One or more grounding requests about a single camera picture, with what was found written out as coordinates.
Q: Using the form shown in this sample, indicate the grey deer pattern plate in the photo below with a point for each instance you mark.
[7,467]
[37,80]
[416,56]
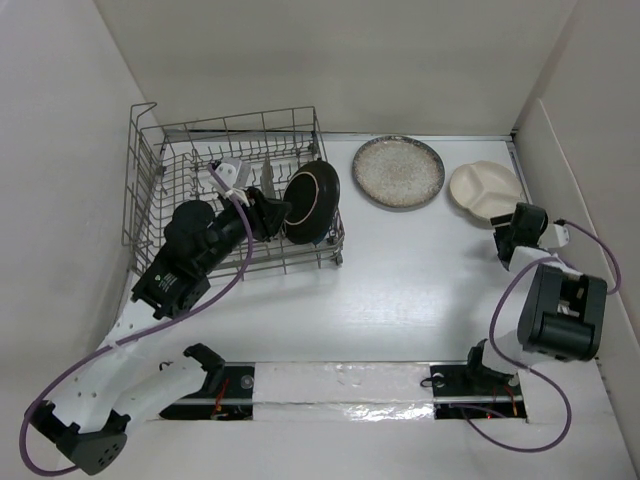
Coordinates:
[266,179]

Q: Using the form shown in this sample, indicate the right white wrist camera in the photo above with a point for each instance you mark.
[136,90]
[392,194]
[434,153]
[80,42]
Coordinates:
[555,236]

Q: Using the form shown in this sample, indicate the speckled round plate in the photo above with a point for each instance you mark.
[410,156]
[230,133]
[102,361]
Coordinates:
[398,172]

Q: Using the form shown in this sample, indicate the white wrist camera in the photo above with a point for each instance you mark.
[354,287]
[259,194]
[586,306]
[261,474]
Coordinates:
[229,177]
[555,236]

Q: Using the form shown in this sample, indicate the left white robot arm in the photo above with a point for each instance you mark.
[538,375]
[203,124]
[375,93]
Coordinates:
[89,411]

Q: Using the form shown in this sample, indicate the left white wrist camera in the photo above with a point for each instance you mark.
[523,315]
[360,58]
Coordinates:
[229,177]

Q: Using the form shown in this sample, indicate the cream plate brown rim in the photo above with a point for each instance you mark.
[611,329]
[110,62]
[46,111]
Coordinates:
[314,193]

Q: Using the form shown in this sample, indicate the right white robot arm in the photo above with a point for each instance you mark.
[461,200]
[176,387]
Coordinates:
[563,313]

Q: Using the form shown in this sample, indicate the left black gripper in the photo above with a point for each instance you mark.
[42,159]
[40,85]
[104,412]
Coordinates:
[267,214]

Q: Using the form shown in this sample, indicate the cream divided dish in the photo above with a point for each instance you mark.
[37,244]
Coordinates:
[485,189]

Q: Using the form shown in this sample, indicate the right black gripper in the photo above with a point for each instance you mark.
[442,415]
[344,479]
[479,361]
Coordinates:
[500,230]

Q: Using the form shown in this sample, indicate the blue leaf shaped plate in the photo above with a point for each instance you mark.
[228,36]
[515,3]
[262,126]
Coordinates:
[330,237]

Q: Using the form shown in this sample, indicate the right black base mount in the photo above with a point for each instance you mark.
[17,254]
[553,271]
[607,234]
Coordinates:
[471,390]

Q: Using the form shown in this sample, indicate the grey wire dish rack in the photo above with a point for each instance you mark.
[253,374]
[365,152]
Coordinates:
[167,164]

